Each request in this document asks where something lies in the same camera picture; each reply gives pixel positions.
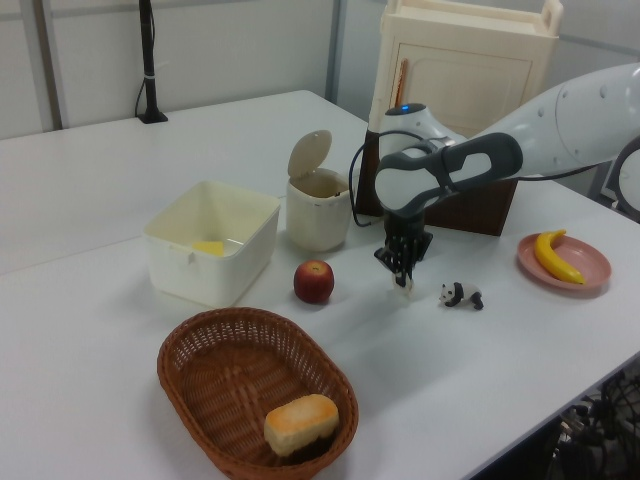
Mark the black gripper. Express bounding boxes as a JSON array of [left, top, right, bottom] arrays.
[[374, 208, 434, 295]]

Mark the cream trash can with lid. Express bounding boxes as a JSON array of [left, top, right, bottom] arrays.
[[285, 129, 351, 253]]

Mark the panda figurine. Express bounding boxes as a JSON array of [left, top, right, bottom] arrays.
[[438, 281, 485, 311]]

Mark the dark brown wooden box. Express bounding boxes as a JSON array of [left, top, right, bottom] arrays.
[[353, 127, 519, 238]]

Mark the red apple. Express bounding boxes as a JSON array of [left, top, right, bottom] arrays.
[[292, 259, 335, 304]]

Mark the yellow banana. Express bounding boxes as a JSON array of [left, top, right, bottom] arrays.
[[533, 228, 587, 286]]

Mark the pink plate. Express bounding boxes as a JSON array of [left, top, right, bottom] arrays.
[[516, 233, 613, 291]]

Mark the cream toy cabinet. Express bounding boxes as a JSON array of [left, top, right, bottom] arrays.
[[367, 0, 564, 144]]

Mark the toy bread loaf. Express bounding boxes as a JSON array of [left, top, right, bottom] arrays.
[[263, 393, 341, 458]]

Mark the white square plastic container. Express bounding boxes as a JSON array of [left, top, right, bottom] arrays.
[[142, 180, 281, 309]]

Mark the brown wicker basket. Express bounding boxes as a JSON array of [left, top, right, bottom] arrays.
[[157, 306, 360, 469]]

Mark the black pole stand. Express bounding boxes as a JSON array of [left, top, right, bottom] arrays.
[[134, 0, 169, 125]]

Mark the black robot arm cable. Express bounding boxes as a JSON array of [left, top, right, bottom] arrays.
[[347, 130, 454, 229]]

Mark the orange cabinet door handle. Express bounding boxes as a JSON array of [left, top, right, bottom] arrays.
[[392, 58, 409, 109]]

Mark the black cable bundle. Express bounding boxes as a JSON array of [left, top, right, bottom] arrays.
[[554, 369, 640, 480]]

